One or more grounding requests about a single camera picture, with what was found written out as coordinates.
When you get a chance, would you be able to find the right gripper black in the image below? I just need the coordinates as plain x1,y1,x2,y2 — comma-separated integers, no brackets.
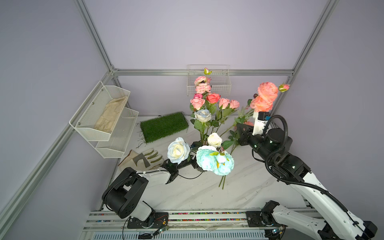
238,123,276,165

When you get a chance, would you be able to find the orange pink peony stem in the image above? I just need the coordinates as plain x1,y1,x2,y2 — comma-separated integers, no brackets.
218,119,256,190

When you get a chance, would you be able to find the pink rose spray stem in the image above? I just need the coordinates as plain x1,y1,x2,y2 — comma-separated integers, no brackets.
221,81,291,157

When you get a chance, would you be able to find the coral rose stem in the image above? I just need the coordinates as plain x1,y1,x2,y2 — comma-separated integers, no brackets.
211,98,240,134

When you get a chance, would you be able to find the pink carnation stem with bud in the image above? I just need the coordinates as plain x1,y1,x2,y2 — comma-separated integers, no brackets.
194,68,212,96

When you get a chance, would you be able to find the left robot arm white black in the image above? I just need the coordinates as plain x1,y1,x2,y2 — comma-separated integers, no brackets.
102,156,204,228

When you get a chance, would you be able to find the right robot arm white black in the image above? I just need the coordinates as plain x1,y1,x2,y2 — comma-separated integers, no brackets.
237,124,378,240

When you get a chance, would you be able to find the large white rose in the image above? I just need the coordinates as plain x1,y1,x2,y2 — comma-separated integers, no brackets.
167,138,191,164

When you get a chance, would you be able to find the beige work glove on table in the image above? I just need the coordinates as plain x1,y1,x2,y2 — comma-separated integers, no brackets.
118,148,165,172

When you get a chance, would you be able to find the mint green peony stem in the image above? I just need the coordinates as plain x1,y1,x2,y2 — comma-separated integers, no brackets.
196,146,235,176

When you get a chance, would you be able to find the green artificial grass mat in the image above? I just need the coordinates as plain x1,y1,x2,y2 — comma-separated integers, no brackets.
140,112,189,143

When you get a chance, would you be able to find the small white rose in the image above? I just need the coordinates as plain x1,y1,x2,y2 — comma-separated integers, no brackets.
207,133,223,148

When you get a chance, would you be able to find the pale blue grey rose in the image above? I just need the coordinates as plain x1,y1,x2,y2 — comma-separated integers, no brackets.
194,109,212,123

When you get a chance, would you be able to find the light pink rose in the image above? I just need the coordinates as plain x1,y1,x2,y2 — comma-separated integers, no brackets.
190,98,205,111

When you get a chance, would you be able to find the red rose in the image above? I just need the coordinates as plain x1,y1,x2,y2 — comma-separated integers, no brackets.
206,93,221,104

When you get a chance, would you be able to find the white mesh two-tier shelf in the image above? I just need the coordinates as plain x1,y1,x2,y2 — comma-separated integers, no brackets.
69,82,139,159

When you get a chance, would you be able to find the beige cloth in shelf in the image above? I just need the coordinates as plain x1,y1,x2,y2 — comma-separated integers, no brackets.
94,96,128,134

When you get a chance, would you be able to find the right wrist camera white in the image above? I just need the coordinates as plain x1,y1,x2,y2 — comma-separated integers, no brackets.
253,112,270,136

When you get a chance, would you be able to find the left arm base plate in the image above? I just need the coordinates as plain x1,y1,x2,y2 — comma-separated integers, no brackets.
126,212,169,229

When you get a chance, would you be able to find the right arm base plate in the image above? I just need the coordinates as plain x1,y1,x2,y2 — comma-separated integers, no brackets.
246,201,283,228

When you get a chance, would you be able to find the aluminium front rail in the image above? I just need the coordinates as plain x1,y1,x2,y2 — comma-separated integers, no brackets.
80,209,284,240

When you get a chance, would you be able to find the white wire wall basket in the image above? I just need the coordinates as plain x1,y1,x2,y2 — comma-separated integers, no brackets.
187,65,232,96

